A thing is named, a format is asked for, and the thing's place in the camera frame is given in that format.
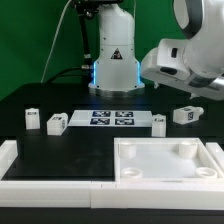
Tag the white fiducial marker plate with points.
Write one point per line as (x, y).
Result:
(111, 118)

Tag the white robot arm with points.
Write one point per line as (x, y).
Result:
(194, 64)

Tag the black camera stand pole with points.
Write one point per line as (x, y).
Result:
(86, 10)

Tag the white square tabletop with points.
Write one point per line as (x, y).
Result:
(164, 159)

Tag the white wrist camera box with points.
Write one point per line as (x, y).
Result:
(170, 58)

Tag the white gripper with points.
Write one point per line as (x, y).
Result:
(193, 85)

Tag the white U-shaped obstacle fence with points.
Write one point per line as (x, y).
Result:
(193, 195)

